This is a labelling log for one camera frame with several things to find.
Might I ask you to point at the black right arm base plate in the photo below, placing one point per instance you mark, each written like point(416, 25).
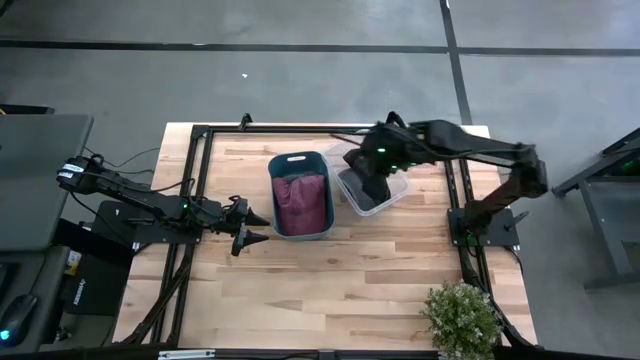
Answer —
point(505, 225)

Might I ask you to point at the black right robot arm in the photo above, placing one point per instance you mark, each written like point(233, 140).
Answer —
point(475, 150)

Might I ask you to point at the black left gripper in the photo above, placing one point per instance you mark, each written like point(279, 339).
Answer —
point(232, 215)

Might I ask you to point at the black computer mouse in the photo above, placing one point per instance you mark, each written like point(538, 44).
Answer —
point(17, 315)

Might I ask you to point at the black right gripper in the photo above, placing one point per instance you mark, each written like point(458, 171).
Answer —
point(385, 150)

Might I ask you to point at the silver metal bracket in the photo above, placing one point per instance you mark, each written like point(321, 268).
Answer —
point(185, 354)

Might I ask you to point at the mauve pink knit hat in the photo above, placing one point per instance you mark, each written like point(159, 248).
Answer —
point(312, 205)

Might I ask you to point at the dark maroon hat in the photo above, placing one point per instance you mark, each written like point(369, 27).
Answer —
point(285, 205)

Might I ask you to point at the black metal desk frame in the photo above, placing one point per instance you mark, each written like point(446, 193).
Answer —
point(600, 220)

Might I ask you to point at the black aluminium table frame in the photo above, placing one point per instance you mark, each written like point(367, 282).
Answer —
point(300, 129)

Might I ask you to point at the black control box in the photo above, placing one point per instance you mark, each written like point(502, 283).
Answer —
point(100, 285)

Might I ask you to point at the teal plastic basket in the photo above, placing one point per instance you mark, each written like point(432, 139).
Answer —
point(277, 167)

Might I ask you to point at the grey desk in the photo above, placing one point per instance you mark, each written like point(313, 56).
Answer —
point(35, 175)

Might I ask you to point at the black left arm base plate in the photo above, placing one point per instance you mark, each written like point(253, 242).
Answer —
point(112, 225)

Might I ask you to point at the green artificial plant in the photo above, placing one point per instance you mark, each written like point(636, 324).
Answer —
point(462, 320)

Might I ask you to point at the clear plastic bin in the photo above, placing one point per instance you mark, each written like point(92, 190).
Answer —
point(397, 187)

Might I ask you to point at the dark grey baseball cap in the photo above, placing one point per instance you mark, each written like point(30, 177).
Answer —
point(352, 190)

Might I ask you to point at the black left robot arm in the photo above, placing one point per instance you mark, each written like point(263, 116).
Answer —
point(130, 192)

